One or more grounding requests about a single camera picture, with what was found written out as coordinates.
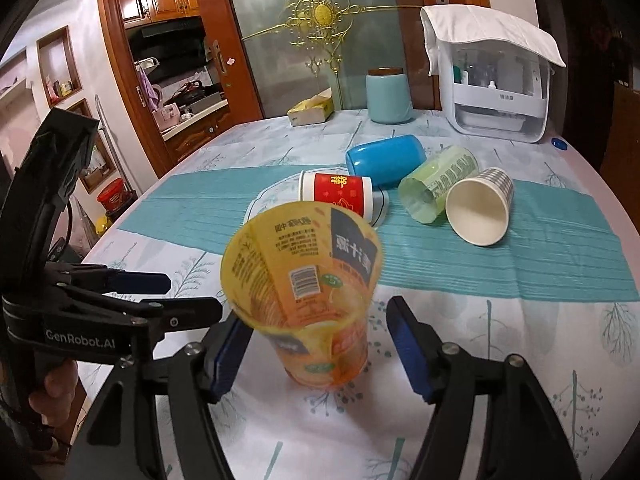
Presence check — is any metal door handle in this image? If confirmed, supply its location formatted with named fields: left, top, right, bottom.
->
left=211, top=40, right=228, bottom=88

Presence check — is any pink towel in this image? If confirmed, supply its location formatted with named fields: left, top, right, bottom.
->
left=137, top=67, right=157, bottom=109

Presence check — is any red and white paper cup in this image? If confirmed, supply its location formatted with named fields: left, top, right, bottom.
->
left=298, top=170, right=375, bottom=222

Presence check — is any checked paper cup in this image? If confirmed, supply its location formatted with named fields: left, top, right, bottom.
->
left=445, top=167, right=515, bottom=247

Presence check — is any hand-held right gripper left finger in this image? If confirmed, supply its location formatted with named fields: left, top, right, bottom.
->
left=70, top=316, right=254, bottom=480

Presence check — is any blue plastic cup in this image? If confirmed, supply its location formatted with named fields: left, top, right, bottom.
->
left=346, top=133, right=427, bottom=191

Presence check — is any black wok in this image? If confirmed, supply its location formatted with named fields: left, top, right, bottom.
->
left=172, top=80, right=207, bottom=103

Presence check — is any white cloth cover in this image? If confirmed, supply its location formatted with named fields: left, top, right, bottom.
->
left=420, top=4, right=567, bottom=78

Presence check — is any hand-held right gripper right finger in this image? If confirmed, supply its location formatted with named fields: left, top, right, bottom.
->
left=386, top=296, right=576, bottom=480

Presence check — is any wooden wall niche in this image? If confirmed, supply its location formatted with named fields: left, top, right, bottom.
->
left=36, top=26, right=83, bottom=108

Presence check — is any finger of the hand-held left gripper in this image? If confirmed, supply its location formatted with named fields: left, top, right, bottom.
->
left=70, top=285, right=224, bottom=344
left=45, top=263, right=172, bottom=297

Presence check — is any wooden door frame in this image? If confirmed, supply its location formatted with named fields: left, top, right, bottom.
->
left=96, top=0, right=266, bottom=181

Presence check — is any red bucket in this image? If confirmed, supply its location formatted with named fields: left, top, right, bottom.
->
left=96, top=177, right=126, bottom=212

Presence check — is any orange transparent plastic cup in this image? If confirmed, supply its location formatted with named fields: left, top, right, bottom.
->
left=220, top=201, right=386, bottom=387

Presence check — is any light blue jar brown lid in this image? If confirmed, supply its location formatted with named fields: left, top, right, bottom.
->
left=366, top=68, right=414, bottom=125

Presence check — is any yellow tissue box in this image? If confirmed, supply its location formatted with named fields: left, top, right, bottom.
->
left=287, top=89, right=335, bottom=127

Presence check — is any white storage box with cloth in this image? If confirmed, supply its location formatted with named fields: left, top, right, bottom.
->
left=434, top=45, right=557, bottom=145

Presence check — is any black range hood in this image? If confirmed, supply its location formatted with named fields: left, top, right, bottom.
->
left=125, top=16, right=207, bottom=43

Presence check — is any person's left hand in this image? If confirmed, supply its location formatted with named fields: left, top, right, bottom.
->
left=29, top=360, right=81, bottom=427

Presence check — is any kitchen counter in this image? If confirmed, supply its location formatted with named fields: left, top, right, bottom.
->
left=160, top=97, right=231, bottom=163

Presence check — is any frosted glass door gold ornament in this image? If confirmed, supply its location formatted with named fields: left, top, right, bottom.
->
left=220, top=0, right=426, bottom=121

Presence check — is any green plastic cup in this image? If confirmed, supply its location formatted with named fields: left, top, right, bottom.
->
left=398, top=145, right=480, bottom=226

